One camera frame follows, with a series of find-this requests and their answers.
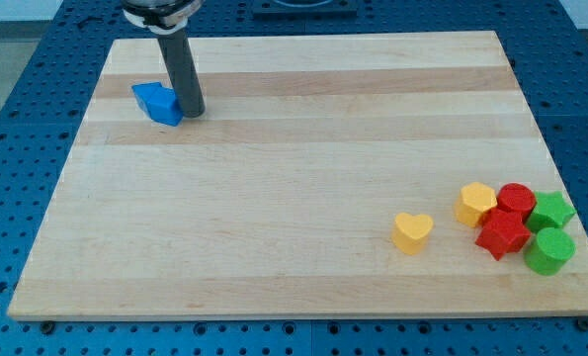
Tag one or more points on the yellow heart block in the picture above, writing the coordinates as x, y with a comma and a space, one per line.
410, 233

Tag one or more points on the blue block behind cube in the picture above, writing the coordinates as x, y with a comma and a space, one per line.
142, 92

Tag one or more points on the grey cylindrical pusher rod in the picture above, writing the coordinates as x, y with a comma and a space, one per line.
179, 62

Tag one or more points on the yellow hexagon block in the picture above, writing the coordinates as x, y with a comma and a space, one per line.
474, 203

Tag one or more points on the red star block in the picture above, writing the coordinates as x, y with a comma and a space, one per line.
503, 232

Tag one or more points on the red cylinder block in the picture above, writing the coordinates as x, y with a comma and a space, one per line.
516, 198

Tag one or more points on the green star block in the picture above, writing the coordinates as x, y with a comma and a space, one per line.
550, 210

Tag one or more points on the green cylinder block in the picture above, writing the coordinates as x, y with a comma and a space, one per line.
549, 251

